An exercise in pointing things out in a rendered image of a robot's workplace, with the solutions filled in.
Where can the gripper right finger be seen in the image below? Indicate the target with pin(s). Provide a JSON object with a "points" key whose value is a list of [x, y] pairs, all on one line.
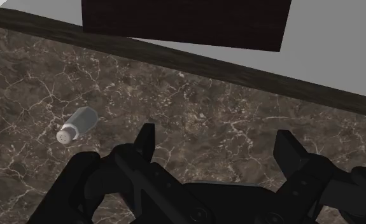
{"points": [[313, 176]]}

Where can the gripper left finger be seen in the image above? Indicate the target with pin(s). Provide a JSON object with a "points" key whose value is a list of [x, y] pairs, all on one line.
{"points": [[130, 176]]}

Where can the grey salt shaker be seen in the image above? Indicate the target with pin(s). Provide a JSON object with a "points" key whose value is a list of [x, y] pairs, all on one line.
{"points": [[77, 124]]}

